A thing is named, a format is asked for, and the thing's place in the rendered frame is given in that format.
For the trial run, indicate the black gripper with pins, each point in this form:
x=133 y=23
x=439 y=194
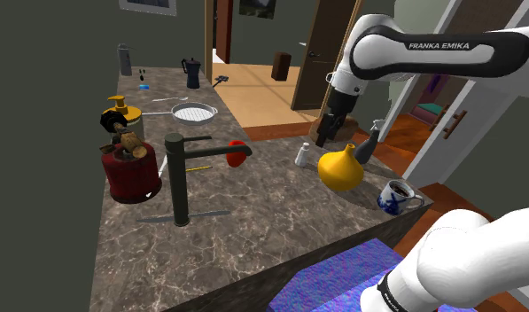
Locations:
x=338 y=108

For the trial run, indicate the yellow pencil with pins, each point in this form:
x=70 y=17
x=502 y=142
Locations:
x=198 y=168

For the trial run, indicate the brown wooden door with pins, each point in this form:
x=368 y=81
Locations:
x=320 y=52

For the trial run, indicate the yellow pump soap dispenser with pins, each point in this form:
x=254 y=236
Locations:
x=130 y=113

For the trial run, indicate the dark grey kitchen faucet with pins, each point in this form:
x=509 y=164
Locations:
x=177 y=181

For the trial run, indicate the dark blue moka pot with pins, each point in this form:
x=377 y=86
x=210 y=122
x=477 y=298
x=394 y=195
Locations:
x=192 y=74

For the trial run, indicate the white salt shaker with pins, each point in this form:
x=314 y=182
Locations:
x=302 y=155

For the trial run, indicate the brown wooden box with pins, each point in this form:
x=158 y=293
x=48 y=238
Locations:
x=281 y=65

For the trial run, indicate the white frying pan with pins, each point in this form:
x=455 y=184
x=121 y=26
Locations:
x=192 y=113

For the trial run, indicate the framed wall picture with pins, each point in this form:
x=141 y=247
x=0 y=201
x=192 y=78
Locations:
x=148 y=5

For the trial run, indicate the red utensil holder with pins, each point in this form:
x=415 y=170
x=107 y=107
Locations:
x=132 y=177

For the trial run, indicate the dark landscape wall picture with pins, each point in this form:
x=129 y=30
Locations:
x=257 y=7

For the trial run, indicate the black round brush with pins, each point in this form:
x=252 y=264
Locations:
x=113 y=121

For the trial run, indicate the dark grey spray bottle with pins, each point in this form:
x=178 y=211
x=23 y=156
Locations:
x=367 y=147

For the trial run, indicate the black spatula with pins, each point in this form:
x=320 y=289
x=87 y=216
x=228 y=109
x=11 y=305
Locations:
x=221 y=79

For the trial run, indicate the yellow round vase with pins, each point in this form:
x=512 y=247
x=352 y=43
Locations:
x=339 y=170

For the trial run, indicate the blue sponge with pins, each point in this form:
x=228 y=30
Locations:
x=144 y=87

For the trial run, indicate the blue and white coffee mug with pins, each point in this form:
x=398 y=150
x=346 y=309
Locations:
x=393 y=198

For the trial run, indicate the silver spoon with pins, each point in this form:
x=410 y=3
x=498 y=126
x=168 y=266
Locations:
x=169 y=99

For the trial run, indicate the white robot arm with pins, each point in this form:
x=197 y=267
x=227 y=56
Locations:
x=445 y=259

